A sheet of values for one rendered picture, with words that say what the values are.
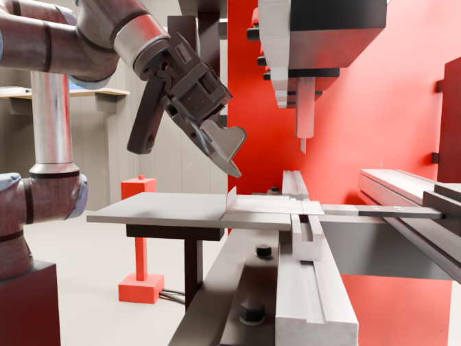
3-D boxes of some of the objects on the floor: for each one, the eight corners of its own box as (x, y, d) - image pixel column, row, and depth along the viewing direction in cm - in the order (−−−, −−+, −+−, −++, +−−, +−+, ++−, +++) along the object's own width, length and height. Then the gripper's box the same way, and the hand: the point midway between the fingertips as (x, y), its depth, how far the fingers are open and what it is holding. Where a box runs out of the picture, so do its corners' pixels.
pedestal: (131, 288, 250) (127, 174, 240) (164, 290, 246) (162, 174, 236) (118, 301, 230) (113, 177, 221) (154, 304, 226) (151, 178, 217)
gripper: (169, 23, 45) (273, 150, 45) (188, 41, 54) (275, 147, 54) (123, 68, 47) (223, 190, 46) (149, 79, 56) (232, 181, 55)
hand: (230, 173), depth 51 cm, fingers closed
